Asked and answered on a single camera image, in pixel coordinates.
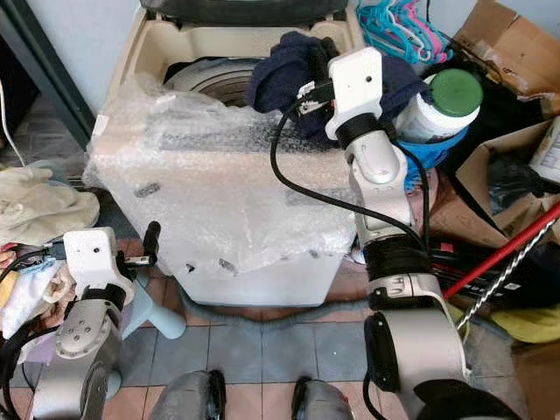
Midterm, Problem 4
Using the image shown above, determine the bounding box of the dark navy garment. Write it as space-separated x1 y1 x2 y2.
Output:
245 31 431 145

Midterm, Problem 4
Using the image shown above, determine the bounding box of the beige top-load washing machine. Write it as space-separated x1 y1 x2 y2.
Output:
86 0 447 309

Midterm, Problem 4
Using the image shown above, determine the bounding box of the light blue plastic object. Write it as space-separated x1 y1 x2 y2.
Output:
121 273 187 342

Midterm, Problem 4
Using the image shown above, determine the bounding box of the blue plastic hangers bunch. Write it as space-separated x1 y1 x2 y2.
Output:
354 0 434 64

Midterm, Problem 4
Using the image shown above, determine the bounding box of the clear bubble wrap sheet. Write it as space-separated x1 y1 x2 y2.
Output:
86 74 368 279

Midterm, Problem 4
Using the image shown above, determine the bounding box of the pink plastic hangers bunch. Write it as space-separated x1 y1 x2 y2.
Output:
389 0 458 67

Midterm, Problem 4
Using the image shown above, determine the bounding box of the white crumpled cloth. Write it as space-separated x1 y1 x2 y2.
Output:
0 257 76 340

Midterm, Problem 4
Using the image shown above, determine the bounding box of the beige crumpled garment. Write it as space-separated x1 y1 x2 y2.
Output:
0 164 102 248

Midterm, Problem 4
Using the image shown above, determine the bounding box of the blue plastic bag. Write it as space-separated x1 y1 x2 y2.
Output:
396 131 463 169

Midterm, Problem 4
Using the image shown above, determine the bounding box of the white bottle with green lid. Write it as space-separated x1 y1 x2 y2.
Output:
392 67 485 146

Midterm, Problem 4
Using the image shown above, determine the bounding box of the yellow cloth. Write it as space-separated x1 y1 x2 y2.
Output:
0 269 20 309

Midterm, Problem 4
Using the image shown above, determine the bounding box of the brown cardboard box with bag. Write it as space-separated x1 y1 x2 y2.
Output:
429 116 560 256

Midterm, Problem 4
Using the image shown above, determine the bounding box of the open brown cardboard box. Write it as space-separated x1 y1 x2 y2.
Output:
453 0 560 99

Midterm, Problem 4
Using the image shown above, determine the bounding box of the black plastic bag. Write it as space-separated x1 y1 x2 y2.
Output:
485 152 554 213

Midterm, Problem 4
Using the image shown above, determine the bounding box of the red broom stick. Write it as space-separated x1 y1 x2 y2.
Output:
442 200 560 300

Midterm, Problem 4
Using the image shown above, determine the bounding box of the yellow green plastic bag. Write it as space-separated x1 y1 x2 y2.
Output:
488 304 560 345

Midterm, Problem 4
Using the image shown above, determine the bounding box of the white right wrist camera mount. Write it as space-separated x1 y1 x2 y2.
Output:
325 47 384 141

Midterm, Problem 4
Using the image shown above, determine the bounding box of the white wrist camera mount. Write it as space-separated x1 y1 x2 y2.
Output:
325 47 384 141
62 227 130 304

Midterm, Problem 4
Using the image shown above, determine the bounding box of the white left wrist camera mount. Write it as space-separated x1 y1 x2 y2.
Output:
62 227 130 304

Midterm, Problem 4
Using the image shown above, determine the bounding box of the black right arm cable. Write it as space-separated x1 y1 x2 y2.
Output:
269 98 431 253

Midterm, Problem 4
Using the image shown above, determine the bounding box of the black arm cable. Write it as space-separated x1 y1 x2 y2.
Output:
269 98 431 253
0 248 73 420

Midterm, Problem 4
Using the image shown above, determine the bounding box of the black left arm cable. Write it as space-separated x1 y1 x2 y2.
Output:
0 248 73 420

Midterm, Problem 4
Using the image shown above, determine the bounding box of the white wall cable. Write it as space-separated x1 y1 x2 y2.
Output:
0 86 25 169

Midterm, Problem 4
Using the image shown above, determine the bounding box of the dark grey door frame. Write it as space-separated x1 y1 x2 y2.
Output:
0 0 90 143

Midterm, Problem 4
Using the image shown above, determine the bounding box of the silver spiral metal hose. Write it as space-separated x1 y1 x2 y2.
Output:
455 219 560 332

